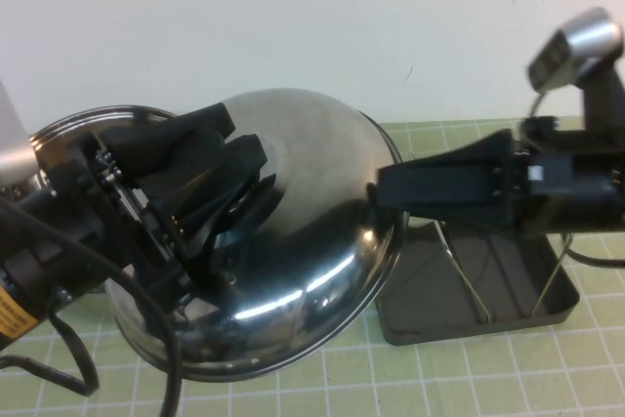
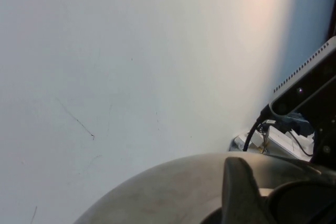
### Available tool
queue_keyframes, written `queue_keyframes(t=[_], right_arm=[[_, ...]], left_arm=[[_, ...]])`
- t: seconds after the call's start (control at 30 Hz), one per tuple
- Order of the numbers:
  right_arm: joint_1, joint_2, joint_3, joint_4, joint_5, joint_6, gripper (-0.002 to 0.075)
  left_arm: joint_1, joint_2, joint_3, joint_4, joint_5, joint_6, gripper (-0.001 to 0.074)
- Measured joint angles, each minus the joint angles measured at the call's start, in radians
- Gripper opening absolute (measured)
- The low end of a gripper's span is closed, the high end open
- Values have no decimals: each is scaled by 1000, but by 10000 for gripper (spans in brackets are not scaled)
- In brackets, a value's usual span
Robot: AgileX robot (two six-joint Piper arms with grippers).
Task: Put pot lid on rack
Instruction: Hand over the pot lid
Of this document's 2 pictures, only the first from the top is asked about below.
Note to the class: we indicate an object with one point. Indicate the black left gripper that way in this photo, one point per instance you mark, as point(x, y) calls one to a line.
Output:
point(93, 221)

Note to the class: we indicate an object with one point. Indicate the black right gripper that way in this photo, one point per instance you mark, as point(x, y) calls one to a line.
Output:
point(561, 192)

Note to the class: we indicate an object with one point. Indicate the stainless steel pot lid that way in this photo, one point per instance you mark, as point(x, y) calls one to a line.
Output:
point(303, 261)

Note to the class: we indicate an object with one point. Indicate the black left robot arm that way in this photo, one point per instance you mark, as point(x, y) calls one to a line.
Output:
point(19, 261)

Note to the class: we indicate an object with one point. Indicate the green grid mat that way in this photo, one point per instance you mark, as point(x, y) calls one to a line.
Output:
point(439, 378)

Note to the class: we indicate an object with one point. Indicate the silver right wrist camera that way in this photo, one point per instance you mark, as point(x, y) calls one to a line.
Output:
point(571, 46)

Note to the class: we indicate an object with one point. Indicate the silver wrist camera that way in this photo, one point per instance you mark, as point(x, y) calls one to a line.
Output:
point(571, 46)
point(12, 143)

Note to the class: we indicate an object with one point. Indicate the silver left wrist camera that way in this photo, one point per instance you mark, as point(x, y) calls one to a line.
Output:
point(12, 143)

